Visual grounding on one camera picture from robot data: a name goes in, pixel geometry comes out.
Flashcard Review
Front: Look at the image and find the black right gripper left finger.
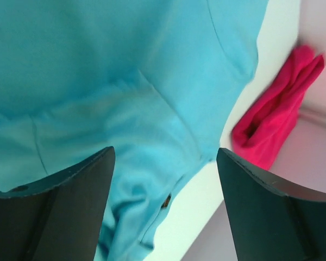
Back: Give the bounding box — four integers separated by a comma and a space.
0, 147, 115, 260

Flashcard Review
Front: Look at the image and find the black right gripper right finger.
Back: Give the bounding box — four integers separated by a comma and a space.
217, 148, 326, 261

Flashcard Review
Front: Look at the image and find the teal t-shirt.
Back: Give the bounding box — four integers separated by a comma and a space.
0, 1, 268, 260

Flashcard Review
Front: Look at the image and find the folded red t-shirt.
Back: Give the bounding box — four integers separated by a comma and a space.
231, 45, 325, 170

